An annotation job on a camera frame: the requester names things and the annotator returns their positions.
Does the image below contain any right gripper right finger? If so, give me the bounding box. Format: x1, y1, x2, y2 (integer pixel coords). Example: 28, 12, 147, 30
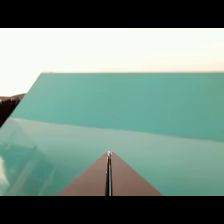
109, 151, 163, 197

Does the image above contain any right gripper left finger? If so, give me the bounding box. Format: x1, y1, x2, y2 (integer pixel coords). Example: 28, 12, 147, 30
59, 151, 110, 197

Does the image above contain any dark garment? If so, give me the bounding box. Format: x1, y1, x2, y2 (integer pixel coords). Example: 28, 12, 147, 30
0, 93, 26, 128

